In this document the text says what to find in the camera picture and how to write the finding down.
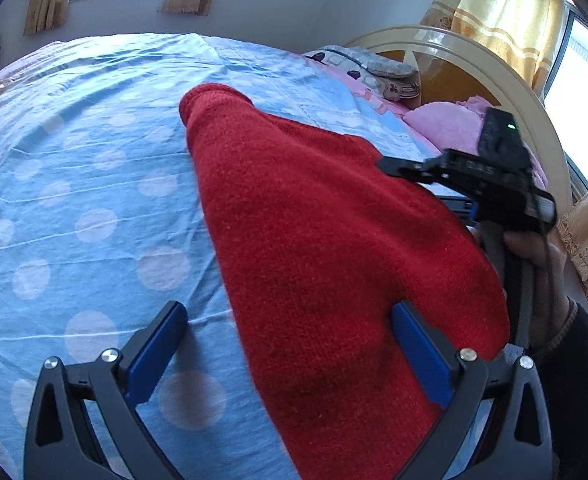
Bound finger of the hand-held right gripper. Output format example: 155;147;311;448
376;156;441;184
436;196;478;218

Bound polka dot bed sheet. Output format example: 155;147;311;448
0;33;442;480

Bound person's right forearm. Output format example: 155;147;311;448
531;302;588;480

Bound red knitted sweater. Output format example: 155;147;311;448
179;83;512;480

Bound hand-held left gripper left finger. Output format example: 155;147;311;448
22;301;189;480

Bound grey patterned pillow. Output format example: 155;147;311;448
304;45;421;102

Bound person's right hand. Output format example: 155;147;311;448
466;225;573;356

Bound pink pillow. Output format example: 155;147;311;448
404;95;547;191

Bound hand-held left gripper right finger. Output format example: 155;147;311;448
391;302;553;480

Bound pink printed quilt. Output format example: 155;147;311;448
341;67;437;156

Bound dark framed window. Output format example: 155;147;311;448
543;0;588;202

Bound cream and wood headboard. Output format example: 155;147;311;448
346;24;575;221

